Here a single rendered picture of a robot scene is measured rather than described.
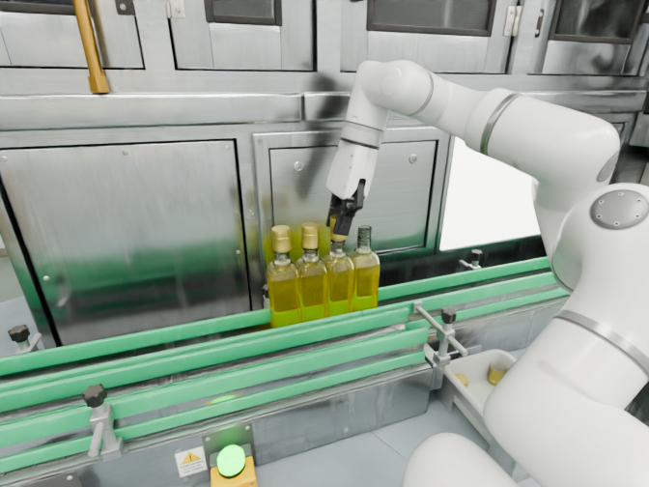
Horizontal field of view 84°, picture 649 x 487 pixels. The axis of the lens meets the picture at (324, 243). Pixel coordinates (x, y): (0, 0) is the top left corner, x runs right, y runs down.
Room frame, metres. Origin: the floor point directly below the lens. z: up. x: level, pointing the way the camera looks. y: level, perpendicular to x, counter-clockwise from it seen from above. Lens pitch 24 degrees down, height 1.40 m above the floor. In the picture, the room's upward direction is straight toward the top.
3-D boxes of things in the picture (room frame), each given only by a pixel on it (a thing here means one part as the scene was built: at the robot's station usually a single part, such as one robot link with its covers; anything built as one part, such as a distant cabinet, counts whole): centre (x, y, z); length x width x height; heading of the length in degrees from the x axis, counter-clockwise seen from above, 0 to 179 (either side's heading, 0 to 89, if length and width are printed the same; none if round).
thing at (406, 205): (0.89, -0.28, 1.15); 0.90 x 0.03 x 0.34; 109
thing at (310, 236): (0.64, 0.03, 1.14); 0.04 x 0.04 x 0.04
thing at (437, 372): (0.62, -0.22, 0.85); 0.09 x 0.04 x 0.07; 19
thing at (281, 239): (0.63, 0.08, 1.14); 0.04 x 0.04 x 0.04
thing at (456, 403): (0.57, -0.36, 0.79); 0.27 x 0.17 x 0.08; 19
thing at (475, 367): (0.55, -0.37, 0.80); 0.22 x 0.17 x 0.09; 19
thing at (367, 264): (0.68, -0.08, 0.99); 0.06 x 0.06 x 0.21; 20
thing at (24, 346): (0.54, 0.55, 0.94); 0.07 x 0.04 x 0.13; 19
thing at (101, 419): (0.36, 0.32, 0.94); 0.07 x 0.04 x 0.13; 19
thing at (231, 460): (0.40, 0.15, 0.84); 0.05 x 0.05 x 0.03
